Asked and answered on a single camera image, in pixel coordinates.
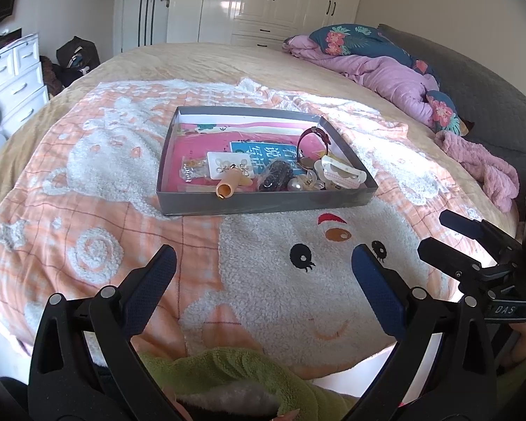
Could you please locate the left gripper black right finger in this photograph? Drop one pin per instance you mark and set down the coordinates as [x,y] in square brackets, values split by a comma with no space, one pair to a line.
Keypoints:
[409,315]

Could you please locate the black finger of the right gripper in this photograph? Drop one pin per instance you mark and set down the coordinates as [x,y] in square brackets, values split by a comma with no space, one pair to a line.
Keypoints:
[454,263]
[500,246]

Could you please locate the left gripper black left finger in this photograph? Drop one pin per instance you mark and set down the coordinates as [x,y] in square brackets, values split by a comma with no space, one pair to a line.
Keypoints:
[119,313]

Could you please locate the white large hair claw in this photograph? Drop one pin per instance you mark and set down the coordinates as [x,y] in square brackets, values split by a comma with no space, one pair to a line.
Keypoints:
[336,174]

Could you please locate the translucent small hair claw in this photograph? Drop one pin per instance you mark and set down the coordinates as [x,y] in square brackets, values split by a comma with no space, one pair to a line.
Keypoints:
[308,181]

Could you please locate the clear bag of earrings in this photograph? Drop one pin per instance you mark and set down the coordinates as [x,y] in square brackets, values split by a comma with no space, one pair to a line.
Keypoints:
[194,169]

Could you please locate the bag of dark beads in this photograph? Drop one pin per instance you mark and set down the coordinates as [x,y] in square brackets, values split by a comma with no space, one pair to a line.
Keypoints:
[275,177]

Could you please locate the white earring card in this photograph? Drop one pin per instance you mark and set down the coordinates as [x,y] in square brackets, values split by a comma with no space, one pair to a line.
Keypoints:
[220,162]

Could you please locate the right hand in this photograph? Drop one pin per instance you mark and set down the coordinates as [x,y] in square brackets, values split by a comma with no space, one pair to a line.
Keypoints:
[517,354]

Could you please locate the pink knitted blanket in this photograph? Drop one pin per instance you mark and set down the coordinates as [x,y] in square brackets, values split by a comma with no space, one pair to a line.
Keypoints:
[499,179]

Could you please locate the dark grey headboard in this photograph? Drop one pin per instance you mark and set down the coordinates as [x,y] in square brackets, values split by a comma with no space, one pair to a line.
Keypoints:
[496,108]

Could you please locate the green fluffy sleeve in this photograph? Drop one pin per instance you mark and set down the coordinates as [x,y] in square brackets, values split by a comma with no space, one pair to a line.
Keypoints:
[242,381]

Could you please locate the purple floral duvet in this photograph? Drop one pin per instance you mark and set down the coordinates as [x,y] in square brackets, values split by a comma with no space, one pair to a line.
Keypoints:
[367,57]

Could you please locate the pink white fluffy blanket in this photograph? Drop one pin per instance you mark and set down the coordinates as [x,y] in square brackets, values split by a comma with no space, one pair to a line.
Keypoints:
[83,214]

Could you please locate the grey shallow cardboard box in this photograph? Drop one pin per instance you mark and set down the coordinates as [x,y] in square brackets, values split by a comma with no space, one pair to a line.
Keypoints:
[237,194]

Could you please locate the pink book with blue label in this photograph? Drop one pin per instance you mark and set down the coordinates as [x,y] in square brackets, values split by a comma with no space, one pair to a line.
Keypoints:
[264,141]

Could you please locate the beige bed cover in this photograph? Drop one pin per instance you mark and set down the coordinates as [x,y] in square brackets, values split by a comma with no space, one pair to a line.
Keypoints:
[214,63]

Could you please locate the white drawer chest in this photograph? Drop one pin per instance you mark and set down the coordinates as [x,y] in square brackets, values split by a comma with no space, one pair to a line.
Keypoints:
[23,92]

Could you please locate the black bag on floor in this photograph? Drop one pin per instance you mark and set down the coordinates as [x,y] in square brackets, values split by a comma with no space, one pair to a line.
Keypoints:
[75,58]

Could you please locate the white glossy wardrobe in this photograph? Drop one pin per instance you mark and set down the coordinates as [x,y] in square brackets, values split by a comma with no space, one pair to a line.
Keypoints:
[253,23]

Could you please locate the white door with bags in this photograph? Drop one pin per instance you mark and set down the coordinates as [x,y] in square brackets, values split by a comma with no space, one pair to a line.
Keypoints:
[140,23]

